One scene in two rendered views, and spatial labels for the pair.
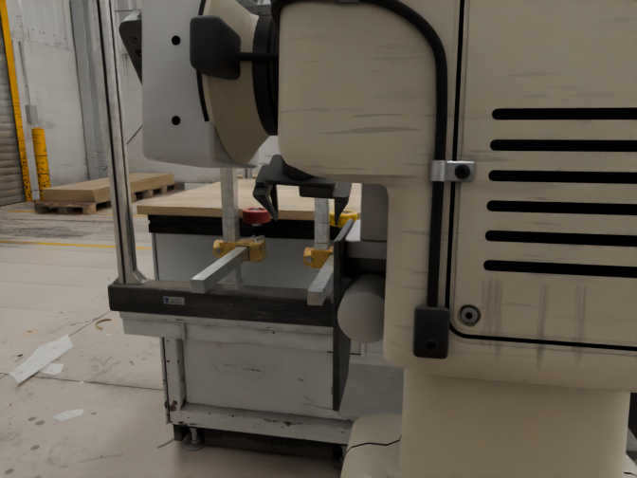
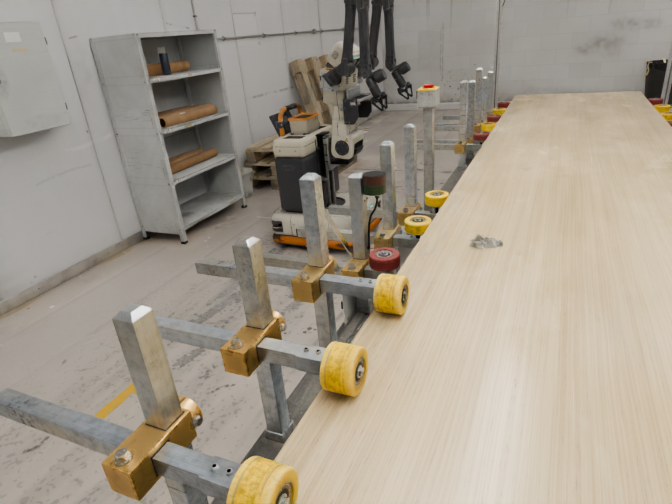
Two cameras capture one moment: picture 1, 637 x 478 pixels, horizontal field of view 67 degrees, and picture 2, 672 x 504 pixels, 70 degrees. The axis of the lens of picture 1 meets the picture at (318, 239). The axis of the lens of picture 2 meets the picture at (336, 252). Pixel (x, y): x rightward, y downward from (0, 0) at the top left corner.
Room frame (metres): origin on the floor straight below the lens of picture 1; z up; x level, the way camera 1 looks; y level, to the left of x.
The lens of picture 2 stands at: (1.08, -3.39, 1.44)
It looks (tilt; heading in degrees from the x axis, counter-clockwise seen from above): 25 degrees down; 106
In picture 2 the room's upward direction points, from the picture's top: 5 degrees counter-clockwise
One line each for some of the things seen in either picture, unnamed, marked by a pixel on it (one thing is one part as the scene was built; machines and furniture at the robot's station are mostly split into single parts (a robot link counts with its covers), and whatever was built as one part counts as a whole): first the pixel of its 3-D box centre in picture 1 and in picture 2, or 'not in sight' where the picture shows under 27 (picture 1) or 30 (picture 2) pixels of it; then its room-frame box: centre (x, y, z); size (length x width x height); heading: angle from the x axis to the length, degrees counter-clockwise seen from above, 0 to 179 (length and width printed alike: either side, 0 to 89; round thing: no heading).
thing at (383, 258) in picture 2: not in sight; (384, 271); (0.90, -2.28, 0.85); 0.08 x 0.08 x 0.11
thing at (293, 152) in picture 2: not in sight; (311, 162); (0.03, -0.08, 0.59); 0.55 x 0.34 x 0.83; 79
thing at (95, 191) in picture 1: (118, 185); not in sight; (7.69, 3.18, 0.23); 2.41 x 0.77 x 0.17; 171
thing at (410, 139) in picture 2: not in sight; (411, 191); (0.92, -1.73, 0.90); 0.04 x 0.04 x 0.48; 80
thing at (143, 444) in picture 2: not in sight; (157, 443); (0.69, -2.98, 0.95); 0.14 x 0.06 x 0.05; 80
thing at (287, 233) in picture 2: not in sight; (328, 217); (0.13, -0.09, 0.16); 0.67 x 0.64 x 0.25; 169
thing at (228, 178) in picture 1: (230, 228); (488, 107); (1.28, 0.24, 0.87); 0.04 x 0.04 x 0.48; 80
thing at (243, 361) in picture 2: not in sight; (255, 340); (0.73, -2.74, 0.95); 0.14 x 0.06 x 0.05; 80
